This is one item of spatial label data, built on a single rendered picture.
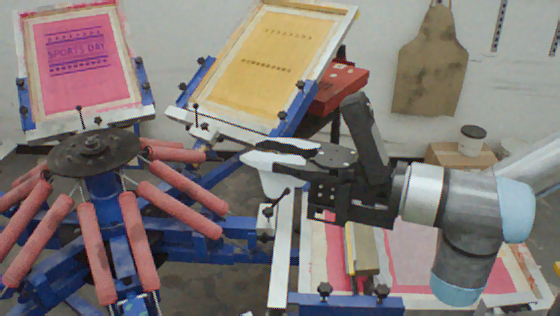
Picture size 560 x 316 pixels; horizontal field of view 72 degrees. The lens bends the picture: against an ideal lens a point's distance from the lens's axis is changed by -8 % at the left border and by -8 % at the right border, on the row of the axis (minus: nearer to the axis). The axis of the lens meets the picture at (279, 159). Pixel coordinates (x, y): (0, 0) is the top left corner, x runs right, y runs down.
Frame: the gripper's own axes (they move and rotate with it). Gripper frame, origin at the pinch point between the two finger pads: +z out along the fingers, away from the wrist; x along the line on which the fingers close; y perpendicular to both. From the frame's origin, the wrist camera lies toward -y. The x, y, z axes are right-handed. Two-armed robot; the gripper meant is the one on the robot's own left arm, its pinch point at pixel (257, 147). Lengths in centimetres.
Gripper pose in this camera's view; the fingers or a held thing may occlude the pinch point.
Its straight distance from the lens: 57.1
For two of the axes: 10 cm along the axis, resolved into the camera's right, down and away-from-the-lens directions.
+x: 3.6, -3.7, 8.6
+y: -0.4, 9.1, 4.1
